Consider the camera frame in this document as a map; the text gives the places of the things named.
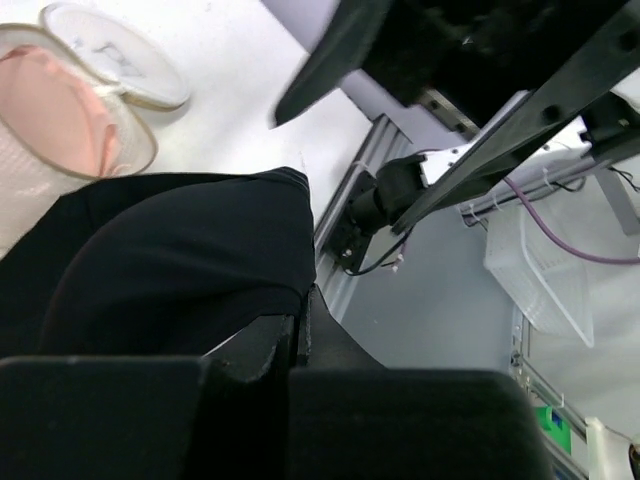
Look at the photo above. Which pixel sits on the black cloth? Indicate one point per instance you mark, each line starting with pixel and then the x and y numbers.
pixel 158 264

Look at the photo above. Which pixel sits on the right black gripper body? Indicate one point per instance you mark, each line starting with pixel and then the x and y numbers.
pixel 480 58

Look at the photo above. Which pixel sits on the green tape roll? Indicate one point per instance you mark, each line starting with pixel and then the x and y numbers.
pixel 553 425

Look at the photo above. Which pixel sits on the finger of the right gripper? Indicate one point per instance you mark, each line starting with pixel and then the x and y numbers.
pixel 341 49
pixel 609 56

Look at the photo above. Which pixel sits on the white mesh laundry bag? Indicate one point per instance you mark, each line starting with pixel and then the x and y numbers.
pixel 123 67

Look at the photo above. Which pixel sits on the clear plastic bin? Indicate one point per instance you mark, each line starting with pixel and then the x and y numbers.
pixel 549 285

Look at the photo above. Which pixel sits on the aluminium mounting rail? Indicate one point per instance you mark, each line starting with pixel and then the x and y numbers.
pixel 379 185

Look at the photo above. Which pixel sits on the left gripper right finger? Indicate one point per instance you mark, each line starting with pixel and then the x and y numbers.
pixel 322 341

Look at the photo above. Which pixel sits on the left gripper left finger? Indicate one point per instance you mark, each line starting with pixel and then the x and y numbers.
pixel 244 411

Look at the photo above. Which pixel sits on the pink beige bra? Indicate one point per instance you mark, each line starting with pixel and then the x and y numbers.
pixel 57 114

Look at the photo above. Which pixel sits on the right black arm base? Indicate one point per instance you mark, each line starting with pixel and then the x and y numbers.
pixel 359 221

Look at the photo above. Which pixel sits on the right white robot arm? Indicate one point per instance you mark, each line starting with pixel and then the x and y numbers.
pixel 450 165

